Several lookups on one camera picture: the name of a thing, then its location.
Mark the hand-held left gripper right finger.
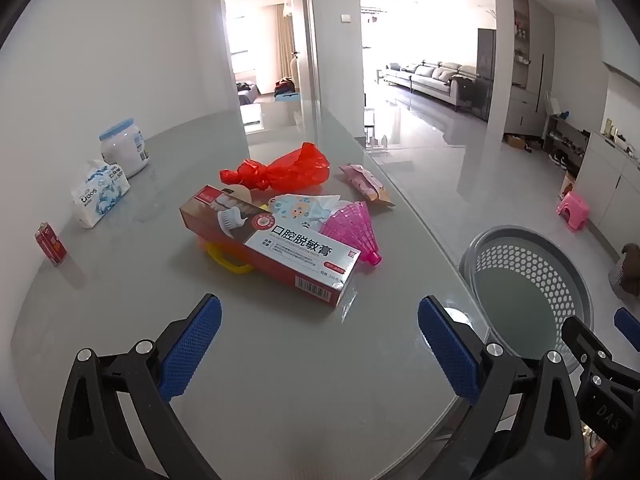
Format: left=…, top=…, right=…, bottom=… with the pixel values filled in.
left=417, top=295, right=587, bottom=480

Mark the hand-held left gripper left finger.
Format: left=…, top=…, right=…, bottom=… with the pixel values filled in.
left=54, top=294, right=223, bottom=480

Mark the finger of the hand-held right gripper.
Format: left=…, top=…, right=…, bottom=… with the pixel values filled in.
left=614, top=307, right=640, bottom=352
left=560, top=316, right=640, bottom=393

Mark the grey perforated basket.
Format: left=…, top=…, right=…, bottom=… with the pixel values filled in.
left=458, top=225, right=594, bottom=366

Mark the red white toothpaste box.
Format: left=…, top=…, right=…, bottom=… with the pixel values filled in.
left=179, top=185, right=362, bottom=309

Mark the pink plastic fan-shaped piece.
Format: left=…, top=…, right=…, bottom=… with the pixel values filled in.
left=320, top=201, right=385, bottom=267

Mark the blue printed wrapper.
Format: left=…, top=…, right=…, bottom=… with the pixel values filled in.
left=260, top=194, right=346, bottom=226

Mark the pink snack packet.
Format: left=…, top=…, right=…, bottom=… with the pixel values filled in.
left=339, top=163, right=396, bottom=208

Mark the brown fuzzy object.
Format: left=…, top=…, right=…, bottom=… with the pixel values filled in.
left=607, top=243, right=640, bottom=298

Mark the yellow foam dart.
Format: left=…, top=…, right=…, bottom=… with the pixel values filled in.
left=197, top=240, right=255, bottom=275

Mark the pink plastic stool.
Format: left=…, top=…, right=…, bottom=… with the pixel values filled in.
left=556, top=191, right=591, bottom=232

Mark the white low cabinet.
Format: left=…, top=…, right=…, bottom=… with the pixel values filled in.
left=575, top=130, right=640, bottom=261

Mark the small red can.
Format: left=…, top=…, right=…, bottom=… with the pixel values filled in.
left=34, top=221, right=67, bottom=267

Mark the white blue tissue pack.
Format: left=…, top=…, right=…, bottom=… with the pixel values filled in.
left=70, top=159, right=132, bottom=229

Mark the shoe rack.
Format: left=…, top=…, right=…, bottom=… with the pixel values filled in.
left=542, top=115, right=591, bottom=168

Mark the red plastic bag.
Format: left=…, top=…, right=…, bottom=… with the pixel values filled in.
left=219, top=141, right=331, bottom=196

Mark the white jar with blue lid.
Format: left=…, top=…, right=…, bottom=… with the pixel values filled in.
left=98, top=118, right=152, bottom=178

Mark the tall shelf cabinet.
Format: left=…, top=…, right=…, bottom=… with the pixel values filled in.
left=505, top=0, right=556, bottom=138

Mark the bed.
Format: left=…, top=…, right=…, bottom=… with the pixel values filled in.
left=237, top=80, right=261, bottom=106

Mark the grey sofa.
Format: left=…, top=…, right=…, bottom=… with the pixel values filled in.
left=384, top=60, right=478, bottom=111

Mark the dark refrigerator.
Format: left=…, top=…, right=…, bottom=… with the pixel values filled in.
left=475, top=28, right=497, bottom=123

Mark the beige curtain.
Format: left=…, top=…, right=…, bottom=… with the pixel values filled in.
left=274, top=4, right=296, bottom=68

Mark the white door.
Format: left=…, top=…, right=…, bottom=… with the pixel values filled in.
left=289, top=0, right=322, bottom=116

